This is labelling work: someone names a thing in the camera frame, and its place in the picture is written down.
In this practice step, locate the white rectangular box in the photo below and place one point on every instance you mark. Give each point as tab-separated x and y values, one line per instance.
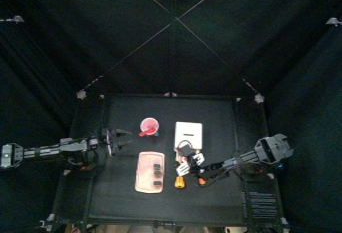
188	132

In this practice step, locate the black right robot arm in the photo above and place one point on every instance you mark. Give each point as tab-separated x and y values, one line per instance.
262	152

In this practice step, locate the red toy spoon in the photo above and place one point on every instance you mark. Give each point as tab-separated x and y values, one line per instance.
146	132

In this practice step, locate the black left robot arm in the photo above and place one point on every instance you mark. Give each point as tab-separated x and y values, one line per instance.
44	150

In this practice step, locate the pink oblong plate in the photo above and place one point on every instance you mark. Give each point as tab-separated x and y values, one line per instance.
146	173

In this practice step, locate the dark sushi piece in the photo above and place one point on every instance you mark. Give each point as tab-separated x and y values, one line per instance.
156	166
156	183
158	174

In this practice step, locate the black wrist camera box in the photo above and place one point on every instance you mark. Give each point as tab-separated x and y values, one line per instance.
186	150

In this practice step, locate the pink toy cup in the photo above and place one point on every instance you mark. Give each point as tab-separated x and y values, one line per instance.
150	124

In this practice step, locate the grey frame corner bracket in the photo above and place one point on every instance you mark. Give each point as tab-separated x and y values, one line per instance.
80	94
170	94
15	19
258	98
334	21

